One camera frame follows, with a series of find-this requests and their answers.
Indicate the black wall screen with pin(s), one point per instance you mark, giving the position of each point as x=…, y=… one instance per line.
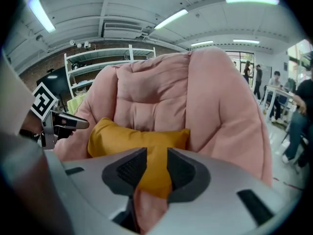
x=52, y=87

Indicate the white ceiling air conditioner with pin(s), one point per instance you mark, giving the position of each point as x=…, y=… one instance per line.
x=122, y=29

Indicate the orange cushion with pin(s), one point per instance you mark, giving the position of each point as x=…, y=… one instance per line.
x=115, y=141

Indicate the white shelving unit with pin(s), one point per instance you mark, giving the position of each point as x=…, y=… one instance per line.
x=131, y=54

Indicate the white desk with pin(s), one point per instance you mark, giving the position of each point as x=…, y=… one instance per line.
x=283, y=93

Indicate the round table green tablecloth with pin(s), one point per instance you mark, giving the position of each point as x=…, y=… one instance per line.
x=74, y=104

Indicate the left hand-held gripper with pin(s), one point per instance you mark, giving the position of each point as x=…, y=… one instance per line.
x=42, y=100

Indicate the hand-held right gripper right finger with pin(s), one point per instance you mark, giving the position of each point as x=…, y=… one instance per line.
x=220, y=199

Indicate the pink padded armchair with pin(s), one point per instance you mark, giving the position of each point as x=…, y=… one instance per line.
x=207, y=101

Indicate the large black framed window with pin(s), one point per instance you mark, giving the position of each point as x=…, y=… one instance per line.
x=244, y=57

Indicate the person's left forearm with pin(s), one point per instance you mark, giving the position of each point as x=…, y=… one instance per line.
x=31, y=122

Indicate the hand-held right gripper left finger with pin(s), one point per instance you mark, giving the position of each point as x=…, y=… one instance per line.
x=97, y=192

